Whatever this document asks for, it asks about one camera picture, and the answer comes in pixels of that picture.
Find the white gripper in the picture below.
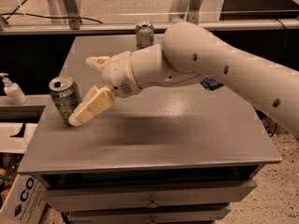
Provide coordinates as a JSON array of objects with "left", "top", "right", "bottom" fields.
[{"left": 68, "top": 51, "right": 142, "bottom": 127}]

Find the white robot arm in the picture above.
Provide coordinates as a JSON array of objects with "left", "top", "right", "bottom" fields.
[{"left": 68, "top": 21, "right": 299, "bottom": 136}]

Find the white green soda can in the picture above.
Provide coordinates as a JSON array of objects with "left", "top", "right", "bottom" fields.
[{"left": 135, "top": 21, "right": 154, "bottom": 49}]

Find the white pump bottle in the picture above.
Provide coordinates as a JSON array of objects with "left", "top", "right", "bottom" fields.
[{"left": 0, "top": 73, "right": 27, "bottom": 105}]

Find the white paper sheet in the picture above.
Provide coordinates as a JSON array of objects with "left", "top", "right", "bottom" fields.
[{"left": 0, "top": 122, "right": 36, "bottom": 154}]

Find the blue snack packet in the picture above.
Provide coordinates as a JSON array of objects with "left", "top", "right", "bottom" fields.
[{"left": 201, "top": 77, "right": 222, "bottom": 91}]

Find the grey lower drawer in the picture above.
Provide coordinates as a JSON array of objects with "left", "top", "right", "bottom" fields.
[{"left": 69, "top": 204, "right": 231, "bottom": 224}]

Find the grey drawer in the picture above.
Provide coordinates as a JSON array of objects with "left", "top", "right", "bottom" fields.
[
  {"left": 42, "top": 180, "right": 257, "bottom": 212},
  {"left": 69, "top": 204, "right": 231, "bottom": 224}
]

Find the white cardboard box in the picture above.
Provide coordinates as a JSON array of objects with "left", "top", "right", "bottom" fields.
[{"left": 0, "top": 175, "right": 46, "bottom": 224}]

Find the grey top drawer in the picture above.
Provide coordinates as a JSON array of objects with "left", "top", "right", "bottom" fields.
[{"left": 42, "top": 180, "right": 257, "bottom": 212}]

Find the left metal bracket post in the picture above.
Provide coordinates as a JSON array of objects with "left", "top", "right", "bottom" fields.
[{"left": 63, "top": 0, "right": 81, "bottom": 30}]

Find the metal bracket post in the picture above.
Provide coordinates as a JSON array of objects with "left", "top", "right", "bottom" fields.
[
  {"left": 187, "top": 0, "right": 202, "bottom": 24},
  {"left": 63, "top": 0, "right": 81, "bottom": 30}
]

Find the black cable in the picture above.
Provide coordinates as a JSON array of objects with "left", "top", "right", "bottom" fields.
[{"left": 0, "top": 0, "right": 104, "bottom": 25}]

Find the right metal bracket post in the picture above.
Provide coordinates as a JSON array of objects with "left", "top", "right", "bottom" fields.
[{"left": 187, "top": 0, "right": 202, "bottom": 24}]

